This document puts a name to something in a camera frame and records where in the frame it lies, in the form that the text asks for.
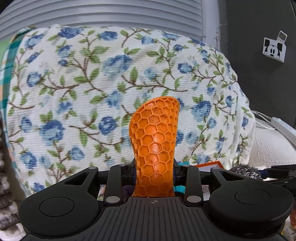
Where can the white power strip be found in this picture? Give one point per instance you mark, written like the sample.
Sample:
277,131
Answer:
285,129

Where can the teal cartoon mask packet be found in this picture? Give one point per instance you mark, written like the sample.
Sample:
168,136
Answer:
180,189

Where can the striped brown white blanket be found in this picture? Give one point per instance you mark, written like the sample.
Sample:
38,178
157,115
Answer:
11,228

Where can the orange honeycomb silicone mat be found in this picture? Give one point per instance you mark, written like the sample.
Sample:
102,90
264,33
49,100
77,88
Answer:
153,134

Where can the mickey mouse paper box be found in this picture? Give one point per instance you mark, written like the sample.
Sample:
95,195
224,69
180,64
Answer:
275,49

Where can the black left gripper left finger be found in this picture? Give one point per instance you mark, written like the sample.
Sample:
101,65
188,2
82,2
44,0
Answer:
119,176

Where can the green checkered cloth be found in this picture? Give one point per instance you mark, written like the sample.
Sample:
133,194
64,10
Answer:
9,50

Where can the white embossed cushion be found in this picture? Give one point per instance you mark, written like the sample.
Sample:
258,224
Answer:
270,147

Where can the orange cardboard box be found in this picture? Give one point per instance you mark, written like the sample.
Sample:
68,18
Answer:
206,167

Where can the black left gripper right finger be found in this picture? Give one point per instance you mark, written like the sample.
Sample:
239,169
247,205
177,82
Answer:
189,177

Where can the metal scouring pad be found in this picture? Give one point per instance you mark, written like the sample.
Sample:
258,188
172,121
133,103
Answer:
247,171

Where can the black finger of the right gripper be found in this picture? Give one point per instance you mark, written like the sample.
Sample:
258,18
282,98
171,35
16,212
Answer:
281,175

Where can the purple fleece cloth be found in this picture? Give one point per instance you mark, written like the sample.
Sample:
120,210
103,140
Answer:
128,190

